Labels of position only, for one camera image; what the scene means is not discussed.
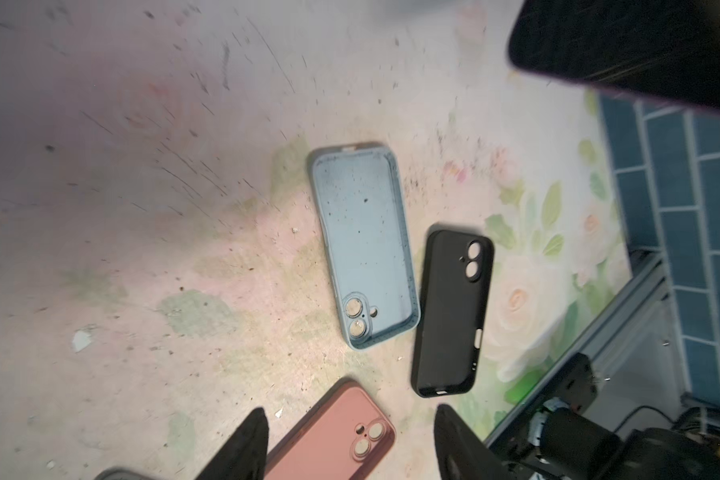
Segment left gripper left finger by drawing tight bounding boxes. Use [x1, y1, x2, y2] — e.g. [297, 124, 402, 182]
[196, 407, 269, 480]

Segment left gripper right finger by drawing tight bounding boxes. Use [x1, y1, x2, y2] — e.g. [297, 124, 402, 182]
[434, 404, 504, 479]

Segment light blue phone case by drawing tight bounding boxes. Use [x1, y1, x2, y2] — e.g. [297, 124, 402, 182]
[307, 143, 421, 350]

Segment black phone purple edge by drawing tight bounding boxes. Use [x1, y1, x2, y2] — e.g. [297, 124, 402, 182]
[508, 0, 720, 112]

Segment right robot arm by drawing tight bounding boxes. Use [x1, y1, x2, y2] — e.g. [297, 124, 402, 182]
[489, 353, 720, 479]

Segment pink phone case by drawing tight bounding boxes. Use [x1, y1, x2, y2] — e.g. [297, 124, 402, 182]
[264, 378, 397, 479]

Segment black phone case right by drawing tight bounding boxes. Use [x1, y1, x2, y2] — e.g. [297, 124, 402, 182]
[411, 228, 495, 398]

